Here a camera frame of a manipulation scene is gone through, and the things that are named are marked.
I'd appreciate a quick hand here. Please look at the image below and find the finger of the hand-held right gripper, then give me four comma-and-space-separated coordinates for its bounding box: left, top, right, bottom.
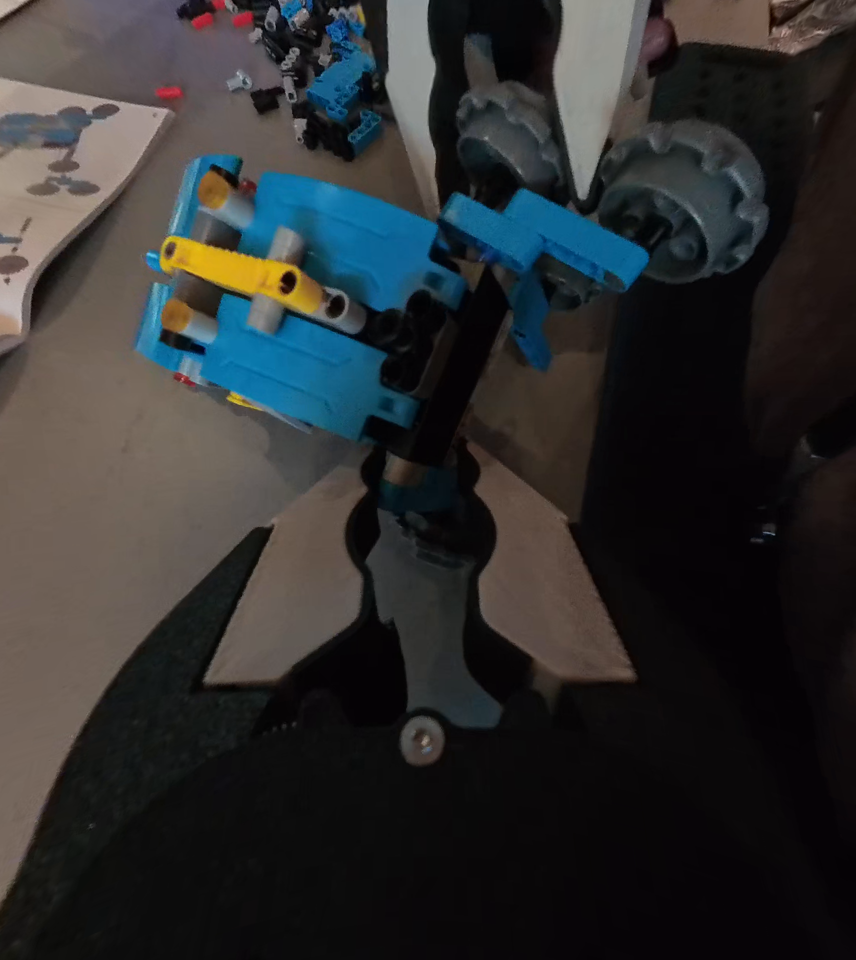
550, 0, 656, 213
385, 0, 478, 221

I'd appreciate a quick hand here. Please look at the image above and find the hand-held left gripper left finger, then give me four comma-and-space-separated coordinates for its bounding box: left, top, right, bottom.
201, 465, 380, 687

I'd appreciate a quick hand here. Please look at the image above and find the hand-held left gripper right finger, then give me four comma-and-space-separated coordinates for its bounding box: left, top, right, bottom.
469, 444, 638, 684

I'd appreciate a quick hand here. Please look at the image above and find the blue yellow brick toy vehicle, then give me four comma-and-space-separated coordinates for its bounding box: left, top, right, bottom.
134, 78, 772, 560

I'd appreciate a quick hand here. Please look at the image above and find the grey desk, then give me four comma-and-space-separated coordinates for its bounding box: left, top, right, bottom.
0, 0, 609, 960

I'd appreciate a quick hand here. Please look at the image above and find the person's right hand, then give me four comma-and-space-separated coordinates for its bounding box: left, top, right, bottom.
642, 13, 680, 66

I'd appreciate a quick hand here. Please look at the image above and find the pile of small brick parts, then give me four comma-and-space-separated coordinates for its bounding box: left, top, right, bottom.
175, 0, 389, 164

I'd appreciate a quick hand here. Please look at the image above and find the black perforated chair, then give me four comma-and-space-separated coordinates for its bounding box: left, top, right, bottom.
581, 41, 815, 571

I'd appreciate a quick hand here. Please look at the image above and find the open instruction booklet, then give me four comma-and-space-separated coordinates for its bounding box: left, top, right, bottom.
0, 75, 176, 417

